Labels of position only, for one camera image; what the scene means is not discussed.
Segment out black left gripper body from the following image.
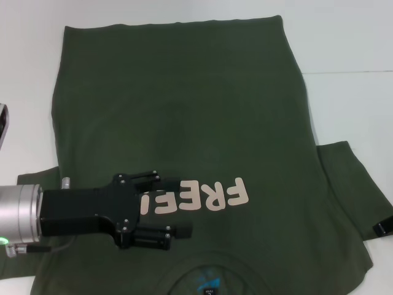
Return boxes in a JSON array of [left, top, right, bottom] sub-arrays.
[[39, 173, 142, 250]]

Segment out dark green printed t-shirt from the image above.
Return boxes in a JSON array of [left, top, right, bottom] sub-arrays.
[[0, 14, 393, 295]]

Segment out left arm connector cable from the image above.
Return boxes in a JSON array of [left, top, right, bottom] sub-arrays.
[[6, 235, 76, 255]]

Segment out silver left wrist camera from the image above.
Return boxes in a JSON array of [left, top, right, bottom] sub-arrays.
[[0, 103, 10, 151]]

